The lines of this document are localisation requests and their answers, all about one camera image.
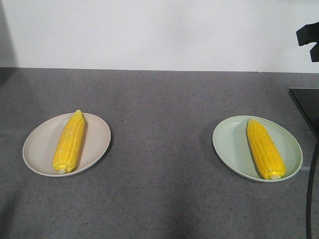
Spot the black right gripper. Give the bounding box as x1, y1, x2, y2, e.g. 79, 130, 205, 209
296, 22, 319, 62

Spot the corn cob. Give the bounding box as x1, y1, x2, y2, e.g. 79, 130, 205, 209
52, 110, 85, 174
246, 119, 286, 180

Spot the black gas stove top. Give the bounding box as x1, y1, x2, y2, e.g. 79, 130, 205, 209
289, 88, 319, 138

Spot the black hanging cable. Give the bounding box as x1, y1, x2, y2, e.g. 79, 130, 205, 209
306, 146, 319, 239

